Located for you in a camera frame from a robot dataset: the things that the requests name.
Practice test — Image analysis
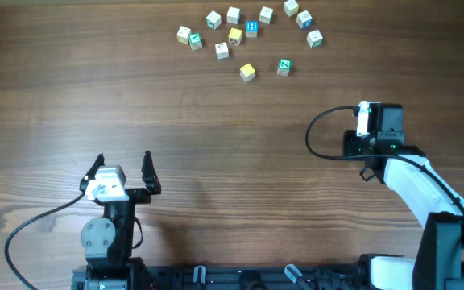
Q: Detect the wooden block yellow edge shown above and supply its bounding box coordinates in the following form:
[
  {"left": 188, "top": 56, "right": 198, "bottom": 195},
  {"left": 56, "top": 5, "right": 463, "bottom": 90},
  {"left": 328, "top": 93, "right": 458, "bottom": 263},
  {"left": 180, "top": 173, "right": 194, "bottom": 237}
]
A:
[{"left": 176, "top": 26, "right": 192, "bottom": 44}]

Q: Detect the plain wooden picture block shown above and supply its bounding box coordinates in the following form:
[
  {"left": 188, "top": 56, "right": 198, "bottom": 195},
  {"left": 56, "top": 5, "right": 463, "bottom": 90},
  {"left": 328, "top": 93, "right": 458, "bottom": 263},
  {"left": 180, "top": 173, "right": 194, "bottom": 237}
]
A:
[{"left": 259, "top": 6, "right": 274, "bottom": 24}]

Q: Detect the wooden block blue H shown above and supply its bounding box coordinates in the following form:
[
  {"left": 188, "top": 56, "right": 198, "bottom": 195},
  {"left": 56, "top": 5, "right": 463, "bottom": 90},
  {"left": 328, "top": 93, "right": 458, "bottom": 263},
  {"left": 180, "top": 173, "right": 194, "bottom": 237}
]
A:
[{"left": 246, "top": 21, "right": 259, "bottom": 38}]

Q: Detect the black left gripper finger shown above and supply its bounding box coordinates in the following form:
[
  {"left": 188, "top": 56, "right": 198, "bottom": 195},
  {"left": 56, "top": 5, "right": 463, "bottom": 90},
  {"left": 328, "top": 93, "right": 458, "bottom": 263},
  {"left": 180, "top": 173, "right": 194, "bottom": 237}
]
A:
[
  {"left": 141, "top": 151, "right": 161, "bottom": 195},
  {"left": 79, "top": 154, "right": 105, "bottom": 192}
]

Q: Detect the wooden block yellow K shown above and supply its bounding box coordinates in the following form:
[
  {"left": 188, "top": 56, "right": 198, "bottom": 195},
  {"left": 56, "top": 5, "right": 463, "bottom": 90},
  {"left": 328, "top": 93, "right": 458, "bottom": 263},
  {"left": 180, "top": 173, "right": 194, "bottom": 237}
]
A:
[{"left": 240, "top": 64, "right": 255, "bottom": 82}]

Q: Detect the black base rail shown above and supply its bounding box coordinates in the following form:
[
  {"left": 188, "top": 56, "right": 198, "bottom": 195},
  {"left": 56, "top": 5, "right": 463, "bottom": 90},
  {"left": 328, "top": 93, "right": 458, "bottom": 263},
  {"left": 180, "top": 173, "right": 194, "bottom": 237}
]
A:
[{"left": 71, "top": 264, "right": 363, "bottom": 290}]

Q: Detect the left camera cable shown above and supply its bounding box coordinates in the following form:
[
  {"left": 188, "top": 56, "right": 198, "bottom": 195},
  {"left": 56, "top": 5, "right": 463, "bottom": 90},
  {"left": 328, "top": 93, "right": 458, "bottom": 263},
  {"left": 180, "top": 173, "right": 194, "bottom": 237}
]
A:
[{"left": 4, "top": 192, "right": 87, "bottom": 290}]

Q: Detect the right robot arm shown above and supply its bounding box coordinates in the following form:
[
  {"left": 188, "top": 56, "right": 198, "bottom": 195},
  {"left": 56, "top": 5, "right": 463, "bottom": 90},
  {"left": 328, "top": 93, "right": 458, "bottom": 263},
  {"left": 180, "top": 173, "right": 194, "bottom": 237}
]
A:
[{"left": 343, "top": 101, "right": 464, "bottom": 289}]

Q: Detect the yellow top block red M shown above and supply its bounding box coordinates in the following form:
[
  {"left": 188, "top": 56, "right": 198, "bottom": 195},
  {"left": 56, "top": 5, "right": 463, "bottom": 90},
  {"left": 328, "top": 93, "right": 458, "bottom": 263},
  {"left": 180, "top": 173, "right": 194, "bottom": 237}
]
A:
[{"left": 228, "top": 28, "right": 242, "bottom": 46}]

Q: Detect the wooden block green Z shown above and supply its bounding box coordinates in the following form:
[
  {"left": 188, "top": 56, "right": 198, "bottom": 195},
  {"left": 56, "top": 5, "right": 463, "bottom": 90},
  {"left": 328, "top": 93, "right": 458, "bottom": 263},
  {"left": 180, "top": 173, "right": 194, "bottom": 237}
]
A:
[{"left": 277, "top": 59, "right": 292, "bottom": 76}]

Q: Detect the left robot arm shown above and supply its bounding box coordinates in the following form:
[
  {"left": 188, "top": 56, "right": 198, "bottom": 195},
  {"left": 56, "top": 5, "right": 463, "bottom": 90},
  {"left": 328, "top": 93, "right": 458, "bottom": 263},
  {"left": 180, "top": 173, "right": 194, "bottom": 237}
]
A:
[{"left": 71, "top": 151, "right": 161, "bottom": 290}]

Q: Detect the wooden block green side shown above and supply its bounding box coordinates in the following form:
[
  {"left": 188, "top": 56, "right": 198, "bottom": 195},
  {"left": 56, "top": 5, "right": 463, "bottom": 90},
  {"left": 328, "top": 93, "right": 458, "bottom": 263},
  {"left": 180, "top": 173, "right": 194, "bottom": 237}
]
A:
[{"left": 306, "top": 30, "right": 324, "bottom": 48}]

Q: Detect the wooden block blue side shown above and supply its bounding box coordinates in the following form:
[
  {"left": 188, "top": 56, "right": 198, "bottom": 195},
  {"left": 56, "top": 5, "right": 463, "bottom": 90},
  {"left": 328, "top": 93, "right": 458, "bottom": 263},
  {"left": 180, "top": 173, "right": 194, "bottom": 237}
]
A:
[{"left": 296, "top": 10, "right": 313, "bottom": 29}]

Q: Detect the wooden block teal side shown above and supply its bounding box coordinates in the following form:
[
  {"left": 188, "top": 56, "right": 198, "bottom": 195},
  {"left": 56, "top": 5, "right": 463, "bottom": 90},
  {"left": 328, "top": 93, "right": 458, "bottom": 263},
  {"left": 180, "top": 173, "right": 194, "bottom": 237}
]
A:
[{"left": 206, "top": 10, "right": 222, "bottom": 30}]

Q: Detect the wooden block green V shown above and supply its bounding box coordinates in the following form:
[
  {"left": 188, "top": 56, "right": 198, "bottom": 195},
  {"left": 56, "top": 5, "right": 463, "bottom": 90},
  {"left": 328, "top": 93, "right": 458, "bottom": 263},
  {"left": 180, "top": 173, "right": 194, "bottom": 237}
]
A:
[{"left": 188, "top": 32, "right": 203, "bottom": 50}]

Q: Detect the camera cable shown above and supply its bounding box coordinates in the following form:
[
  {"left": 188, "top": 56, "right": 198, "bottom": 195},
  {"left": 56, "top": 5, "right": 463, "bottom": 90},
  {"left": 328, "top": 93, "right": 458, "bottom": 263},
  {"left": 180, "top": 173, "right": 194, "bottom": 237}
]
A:
[
  {"left": 304, "top": 106, "right": 464, "bottom": 290},
  {"left": 4, "top": 192, "right": 87, "bottom": 290}
]

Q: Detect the right camera cable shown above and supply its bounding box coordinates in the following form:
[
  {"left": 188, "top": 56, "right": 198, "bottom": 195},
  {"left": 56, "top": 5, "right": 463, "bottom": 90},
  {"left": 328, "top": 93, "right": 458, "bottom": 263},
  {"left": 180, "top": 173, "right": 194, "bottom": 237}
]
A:
[{"left": 304, "top": 106, "right": 464, "bottom": 290}]

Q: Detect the wooden block drawing top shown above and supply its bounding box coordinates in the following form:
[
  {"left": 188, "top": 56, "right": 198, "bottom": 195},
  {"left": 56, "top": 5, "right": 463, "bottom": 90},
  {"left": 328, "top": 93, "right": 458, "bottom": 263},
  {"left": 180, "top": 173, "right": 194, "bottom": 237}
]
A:
[{"left": 215, "top": 42, "right": 229, "bottom": 60}]

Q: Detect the wooden block yellow side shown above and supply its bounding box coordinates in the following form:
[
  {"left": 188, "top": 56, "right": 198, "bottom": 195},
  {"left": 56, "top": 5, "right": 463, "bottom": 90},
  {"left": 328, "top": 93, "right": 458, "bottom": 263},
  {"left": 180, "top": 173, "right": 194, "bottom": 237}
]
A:
[{"left": 284, "top": 0, "right": 300, "bottom": 17}]

